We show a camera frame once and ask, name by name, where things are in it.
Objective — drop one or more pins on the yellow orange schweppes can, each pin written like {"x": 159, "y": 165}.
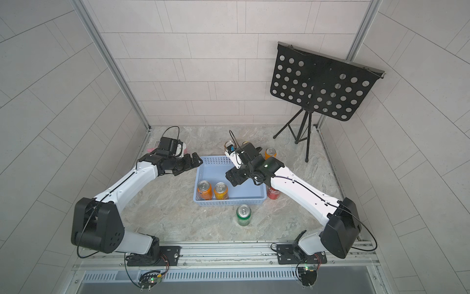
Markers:
{"x": 221, "y": 191}

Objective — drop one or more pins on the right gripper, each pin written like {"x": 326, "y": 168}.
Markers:
{"x": 232, "y": 177}

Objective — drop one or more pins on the green sprite can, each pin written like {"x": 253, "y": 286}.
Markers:
{"x": 243, "y": 213}

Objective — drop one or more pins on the black perforated music stand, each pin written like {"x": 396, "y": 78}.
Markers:
{"x": 319, "y": 83}

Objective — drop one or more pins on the orange fanta can back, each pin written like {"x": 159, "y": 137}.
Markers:
{"x": 270, "y": 153}

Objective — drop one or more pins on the light blue plastic basket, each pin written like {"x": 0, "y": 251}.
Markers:
{"x": 213, "y": 170}

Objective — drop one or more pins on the orange fanta can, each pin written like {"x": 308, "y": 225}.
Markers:
{"x": 270, "y": 153}
{"x": 204, "y": 190}

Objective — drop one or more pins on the red cola can front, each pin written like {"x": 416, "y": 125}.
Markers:
{"x": 273, "y": 194}

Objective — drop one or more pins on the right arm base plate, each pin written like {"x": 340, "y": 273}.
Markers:
{"x": 288, "y": 254}

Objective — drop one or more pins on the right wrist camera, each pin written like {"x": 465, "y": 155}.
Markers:
{"x": 243, "y": 154}

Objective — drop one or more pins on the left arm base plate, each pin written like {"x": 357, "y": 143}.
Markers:
{"x": 156, "y": 257}

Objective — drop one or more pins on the right circuit board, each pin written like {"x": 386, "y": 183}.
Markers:
{"x": 307, "y": 276}

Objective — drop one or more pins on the red cola can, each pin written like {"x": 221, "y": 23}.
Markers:
{"x": 273, "y": 194}
{"x": 229, "y": 146}

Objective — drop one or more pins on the left circuit board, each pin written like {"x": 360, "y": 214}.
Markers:
{"x": 150, "y": 279}

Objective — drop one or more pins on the circuit board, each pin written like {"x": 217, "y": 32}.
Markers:
{"x": 150, "y": 279}
{"x": 307, "y": 276}

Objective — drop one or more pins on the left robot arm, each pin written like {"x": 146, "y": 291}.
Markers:
{"x": 97, "y": 223}

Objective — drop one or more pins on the red cola can back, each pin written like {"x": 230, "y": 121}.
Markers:
{"x": 229, "y": 146}

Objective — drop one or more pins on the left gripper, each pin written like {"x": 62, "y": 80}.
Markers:
{"x": 195, "y": 163}

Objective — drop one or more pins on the aluminium rail frame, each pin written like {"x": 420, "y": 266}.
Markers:
{"x": 214, "y": 262}

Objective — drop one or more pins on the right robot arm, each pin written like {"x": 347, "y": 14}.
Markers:
{"x": 340, "y": 224}

